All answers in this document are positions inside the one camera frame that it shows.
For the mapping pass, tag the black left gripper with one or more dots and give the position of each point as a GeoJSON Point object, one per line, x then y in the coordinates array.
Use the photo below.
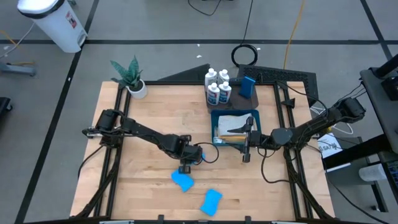
{"type": "Point", "coordinates": [192, 155]}

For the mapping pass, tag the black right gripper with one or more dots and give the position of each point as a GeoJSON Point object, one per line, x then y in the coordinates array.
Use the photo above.
{"type": "Point", "coordinates": [259, 139]}

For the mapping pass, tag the grey waffle towel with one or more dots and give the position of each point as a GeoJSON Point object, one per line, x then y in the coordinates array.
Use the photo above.
{"type": "Point", "coordinates": [231, 123]}

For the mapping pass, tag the orange waffle towel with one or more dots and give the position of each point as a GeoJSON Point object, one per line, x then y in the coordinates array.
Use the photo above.
{"type": "Point", "coordinates": [233, 139]}

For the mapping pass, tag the white paper tag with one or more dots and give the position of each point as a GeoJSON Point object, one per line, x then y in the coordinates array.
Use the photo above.
{"type": "Point", "coordinates": [218, 140]}

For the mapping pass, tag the white plastic restorer bottle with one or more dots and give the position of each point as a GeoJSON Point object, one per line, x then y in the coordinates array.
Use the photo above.
{"type": "Point", "coordinates": [210, 77]}
{"type": "Point", "coordinates": [213, 95]}
{"type": "Point", "coordinates": [223, 77]}
{"type": "Point", "coordinates": [224, 93]}

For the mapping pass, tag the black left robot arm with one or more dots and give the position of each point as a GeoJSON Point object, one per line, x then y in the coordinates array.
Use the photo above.
{"type": "Point", "coordinates": [140, 133]}

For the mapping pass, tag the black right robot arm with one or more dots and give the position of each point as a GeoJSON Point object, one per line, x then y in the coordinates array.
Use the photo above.
{"type": "Point", "coordinates": [317, 124]}

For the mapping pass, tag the brown two-compartment tray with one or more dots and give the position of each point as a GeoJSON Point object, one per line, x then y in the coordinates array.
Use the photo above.
{"type": "Point", "coordinates": [233, 103]}

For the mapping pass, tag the blue plastic bin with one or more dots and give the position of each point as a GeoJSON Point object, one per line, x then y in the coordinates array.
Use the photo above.
{"type": "Point", "coordinates": [213, 119]}

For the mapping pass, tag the black perforated panel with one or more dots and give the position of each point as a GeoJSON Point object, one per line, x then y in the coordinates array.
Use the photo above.
{"type": "Point", "coordinates": [280, 74]}

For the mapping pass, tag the green plant in white pot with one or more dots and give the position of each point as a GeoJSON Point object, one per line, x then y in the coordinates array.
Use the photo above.
{"type": "Point", "coordinates": [136, 90]}

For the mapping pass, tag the white paper sign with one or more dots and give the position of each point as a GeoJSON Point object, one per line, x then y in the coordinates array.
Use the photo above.
{"type": "Point", "coordinates": [329, 149]}

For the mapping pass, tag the grey cylinder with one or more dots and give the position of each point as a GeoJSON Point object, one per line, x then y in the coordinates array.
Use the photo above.
{"type": "Point", "coordinates": [371, 172]}

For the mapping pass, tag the dark grey equipment cart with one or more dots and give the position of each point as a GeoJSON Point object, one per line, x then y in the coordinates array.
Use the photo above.
{"type": "Point", "coordinates": [382, 105]}

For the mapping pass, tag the white pedal trash bin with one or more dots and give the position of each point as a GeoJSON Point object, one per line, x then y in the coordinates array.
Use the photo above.
{"type": "Point", "coordinates": [56, 25]}

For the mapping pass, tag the grey stand base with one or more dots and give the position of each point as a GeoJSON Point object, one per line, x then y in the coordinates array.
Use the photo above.
{"type": "Point", "coordinates": [18, 69]}

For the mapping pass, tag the black triangular frame bracket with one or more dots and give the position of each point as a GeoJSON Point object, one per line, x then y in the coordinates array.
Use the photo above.
{"type": "Point", "coordinates": [288, 103]}

